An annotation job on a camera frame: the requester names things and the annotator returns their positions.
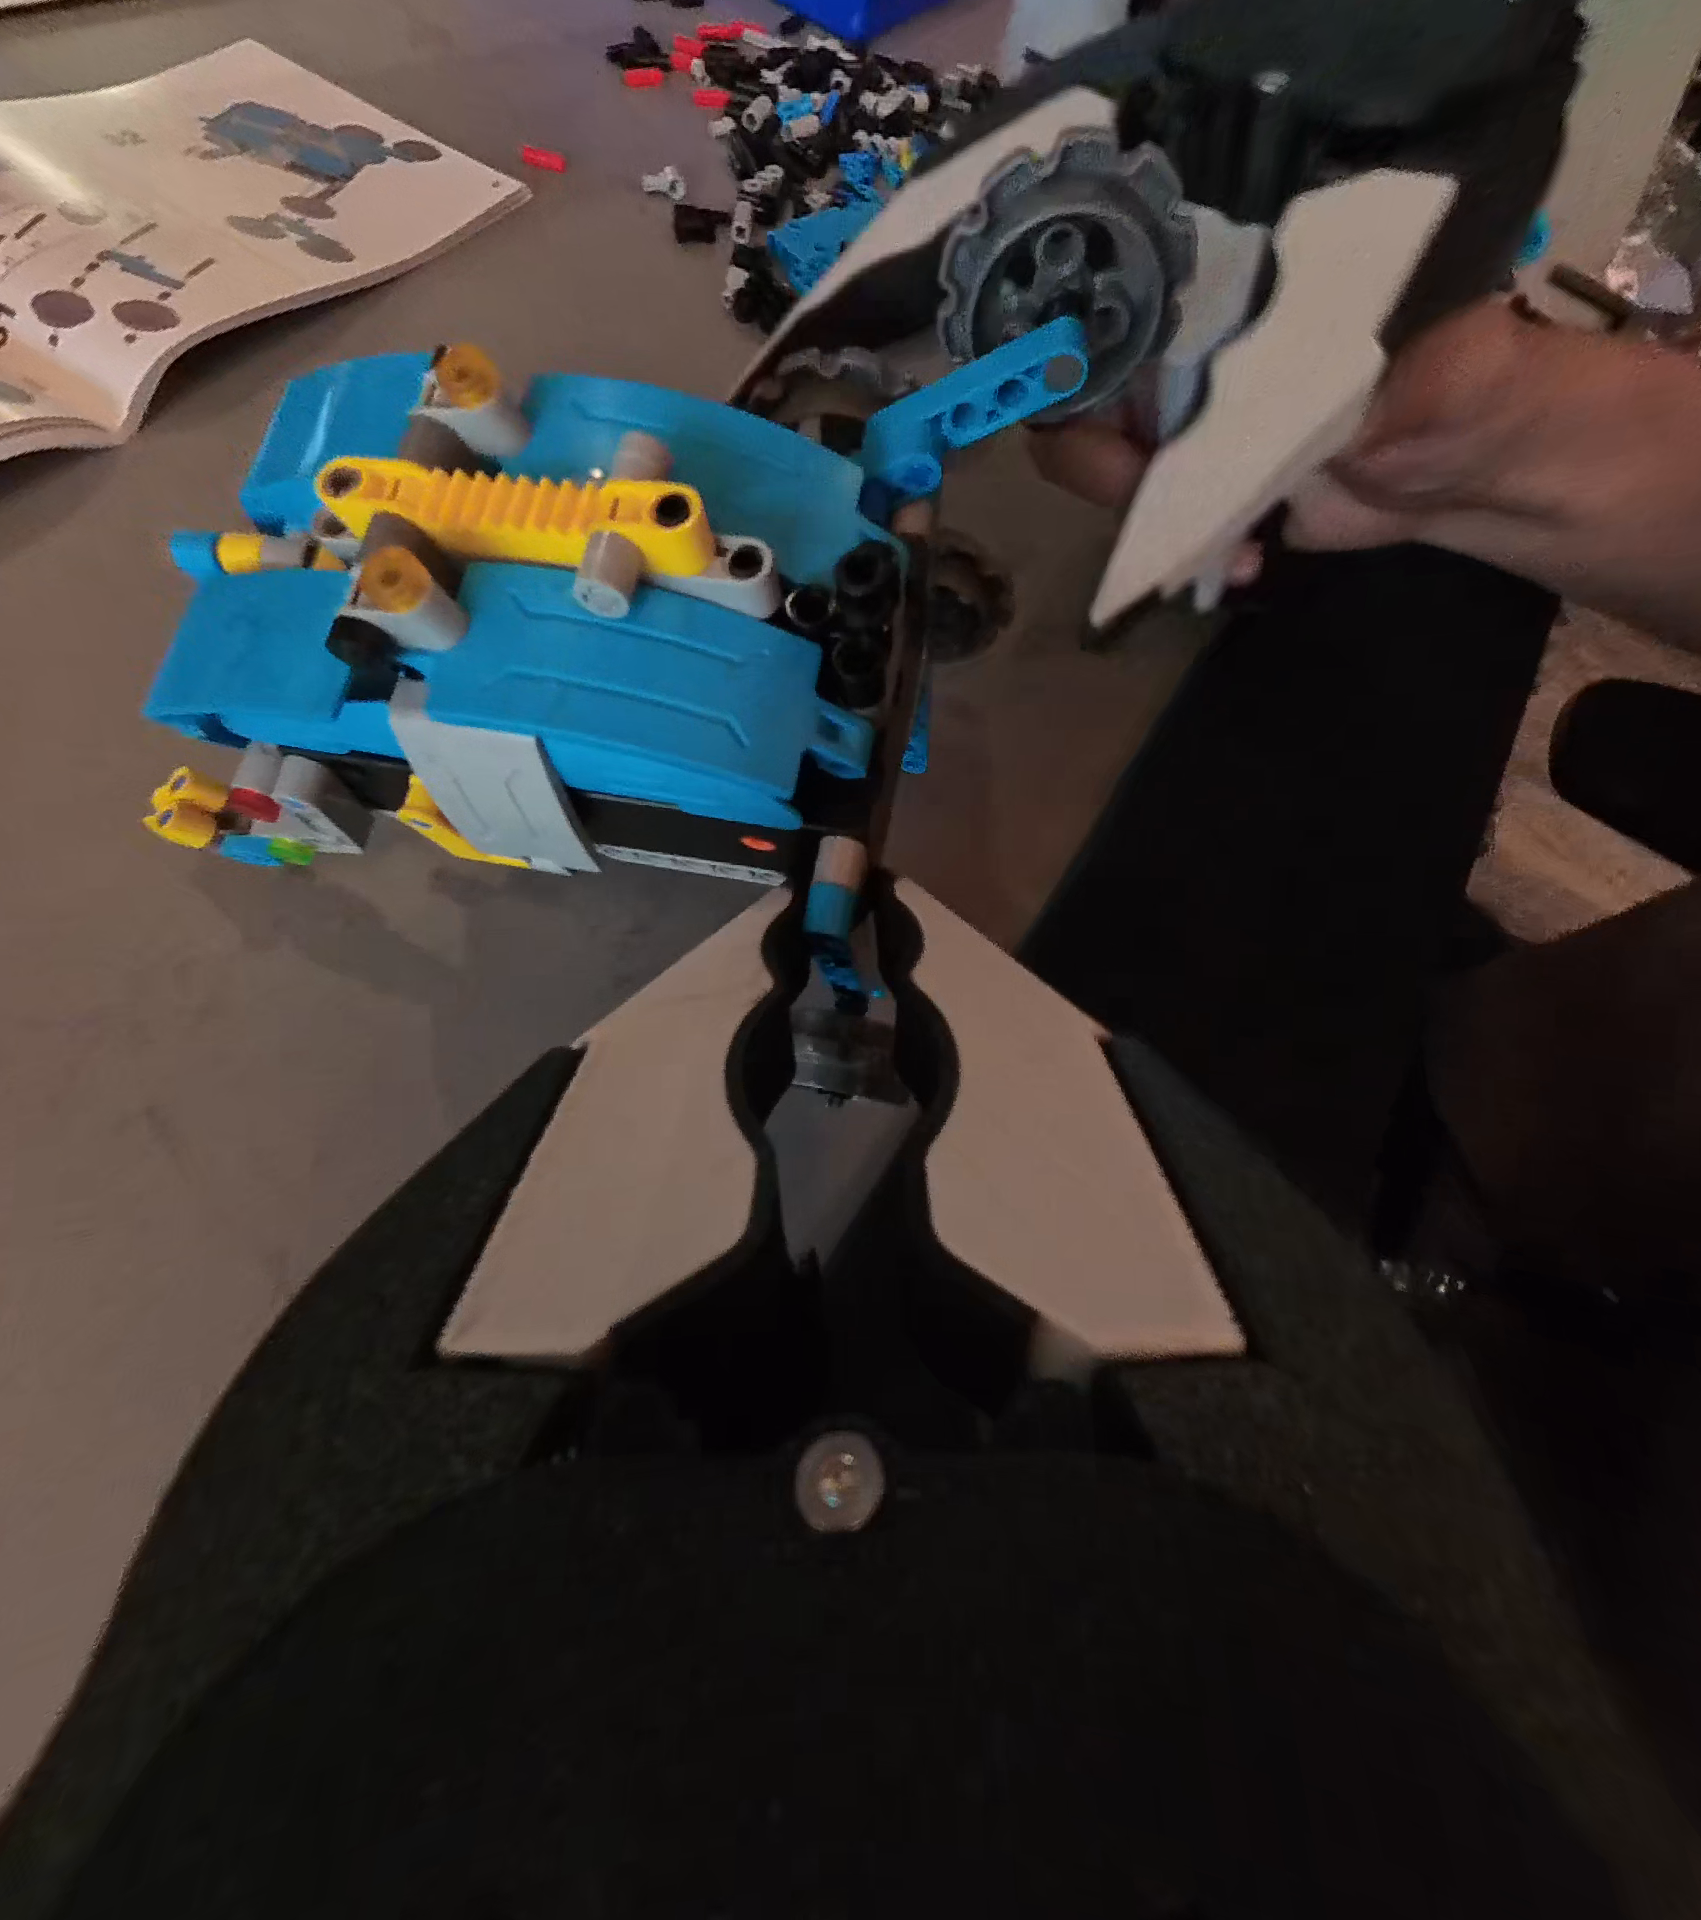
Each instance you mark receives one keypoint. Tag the instruction booklet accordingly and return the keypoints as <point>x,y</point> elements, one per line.
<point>117,225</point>

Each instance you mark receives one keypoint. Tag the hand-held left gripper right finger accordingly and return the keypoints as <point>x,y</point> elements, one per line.
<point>1077,1185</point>

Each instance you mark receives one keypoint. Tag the person's leg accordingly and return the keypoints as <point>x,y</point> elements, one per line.
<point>1615,1111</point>

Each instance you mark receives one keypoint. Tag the blue bin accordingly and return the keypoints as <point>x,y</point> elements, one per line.
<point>878,21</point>

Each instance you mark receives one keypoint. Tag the pile of small building parts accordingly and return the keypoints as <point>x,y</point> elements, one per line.
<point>819,135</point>

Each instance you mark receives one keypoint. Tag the person's right hand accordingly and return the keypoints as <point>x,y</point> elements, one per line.
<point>1511,451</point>

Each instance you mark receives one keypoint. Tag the black perforated panel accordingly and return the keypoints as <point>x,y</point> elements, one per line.
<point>1285,838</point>

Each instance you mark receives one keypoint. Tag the blue building block vehicle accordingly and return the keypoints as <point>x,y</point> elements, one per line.
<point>608,663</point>

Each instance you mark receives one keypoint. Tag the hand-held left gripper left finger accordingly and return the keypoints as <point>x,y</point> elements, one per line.
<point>608,1185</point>

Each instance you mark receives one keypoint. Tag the black oval pad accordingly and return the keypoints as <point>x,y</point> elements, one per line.
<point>1676,774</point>

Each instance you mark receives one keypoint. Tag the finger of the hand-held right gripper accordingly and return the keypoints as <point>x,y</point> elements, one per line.
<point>1316,332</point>
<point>925,210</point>

